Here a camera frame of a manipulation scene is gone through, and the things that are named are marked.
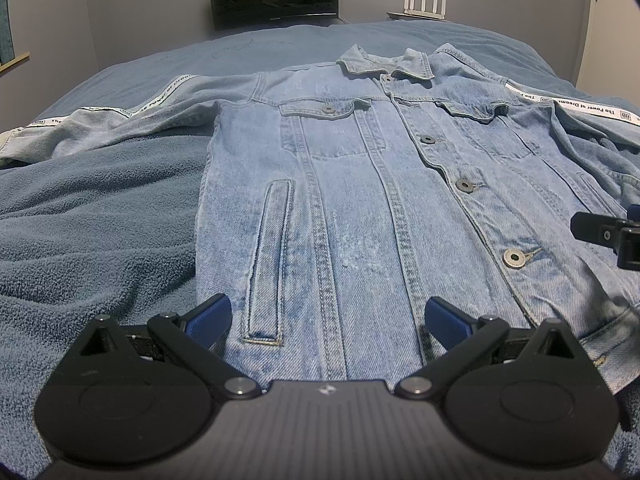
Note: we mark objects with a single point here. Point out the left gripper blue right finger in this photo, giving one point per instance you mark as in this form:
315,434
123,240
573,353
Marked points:
446,323

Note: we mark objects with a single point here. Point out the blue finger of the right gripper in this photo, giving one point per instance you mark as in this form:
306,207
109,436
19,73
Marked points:
628,248
596,229

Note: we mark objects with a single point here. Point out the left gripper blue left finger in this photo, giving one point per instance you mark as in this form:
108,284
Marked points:
209,321

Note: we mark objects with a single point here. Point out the light blue denim jacket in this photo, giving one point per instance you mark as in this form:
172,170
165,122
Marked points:
400,199

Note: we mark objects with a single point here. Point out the blue fleece bed blanket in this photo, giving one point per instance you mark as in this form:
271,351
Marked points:
100,239

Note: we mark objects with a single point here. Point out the white wifi router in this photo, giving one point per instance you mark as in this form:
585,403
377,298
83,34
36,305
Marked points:
430,10

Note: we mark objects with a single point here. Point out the wooden window sill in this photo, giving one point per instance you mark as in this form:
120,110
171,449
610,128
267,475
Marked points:
17,61

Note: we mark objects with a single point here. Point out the teal window curtain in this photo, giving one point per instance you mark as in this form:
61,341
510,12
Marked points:
6,41

